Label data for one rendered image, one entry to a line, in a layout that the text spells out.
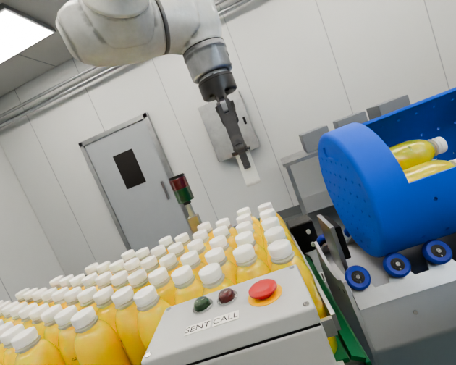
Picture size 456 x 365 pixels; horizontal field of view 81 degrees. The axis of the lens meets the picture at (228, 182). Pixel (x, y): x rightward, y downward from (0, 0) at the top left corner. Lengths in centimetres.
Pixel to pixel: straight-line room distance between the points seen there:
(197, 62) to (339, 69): 359
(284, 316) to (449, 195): 37
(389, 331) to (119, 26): 70
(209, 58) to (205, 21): 7
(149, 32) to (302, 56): 359
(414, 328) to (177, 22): 70
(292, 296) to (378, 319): 31
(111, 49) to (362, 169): 47
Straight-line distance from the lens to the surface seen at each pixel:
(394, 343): 64
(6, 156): 586
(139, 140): 433
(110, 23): 51
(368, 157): 53
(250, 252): 49
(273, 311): 33
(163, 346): 36
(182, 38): 57
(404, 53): 436
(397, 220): 54
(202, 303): 38
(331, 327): 50
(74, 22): 53
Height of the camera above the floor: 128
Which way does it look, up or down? 7 degrees down
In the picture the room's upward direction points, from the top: 22 degrees counter-clockwise
